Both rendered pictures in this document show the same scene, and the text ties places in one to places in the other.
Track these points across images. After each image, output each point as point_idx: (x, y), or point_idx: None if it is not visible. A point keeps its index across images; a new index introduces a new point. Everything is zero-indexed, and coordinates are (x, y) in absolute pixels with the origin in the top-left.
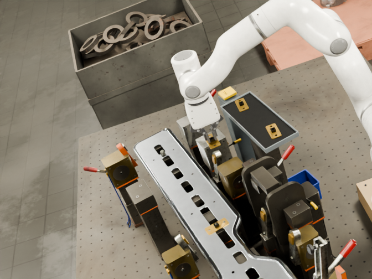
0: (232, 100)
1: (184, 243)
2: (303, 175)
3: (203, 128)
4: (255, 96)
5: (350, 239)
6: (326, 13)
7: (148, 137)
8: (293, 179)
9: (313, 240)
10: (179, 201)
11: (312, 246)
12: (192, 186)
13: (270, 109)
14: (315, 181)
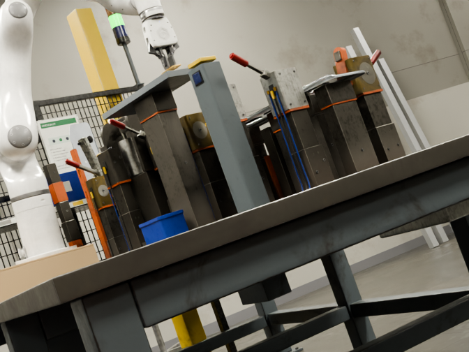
0: (188, 68)
1: None
2: (164, 222)
3: (166, 50)
4: (157, 77)
5: (68, 158)
6: (5, 1)
7: (350, 72)
8: (175, 216)
9: (86, 137)
10: (253, 123)
11: (87, 137)
12: (246, 123)
13: (134, 93)
14: (146, 227)
